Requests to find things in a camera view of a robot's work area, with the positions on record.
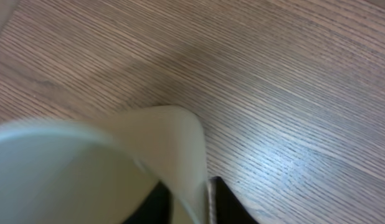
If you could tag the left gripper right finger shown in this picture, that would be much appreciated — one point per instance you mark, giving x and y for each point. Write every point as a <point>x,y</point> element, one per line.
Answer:
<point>224,206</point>

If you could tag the cream cup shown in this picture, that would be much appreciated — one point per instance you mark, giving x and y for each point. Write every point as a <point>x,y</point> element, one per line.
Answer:
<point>100,171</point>

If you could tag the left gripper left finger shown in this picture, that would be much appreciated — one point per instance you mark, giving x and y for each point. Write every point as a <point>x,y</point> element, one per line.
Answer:
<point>157,207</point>

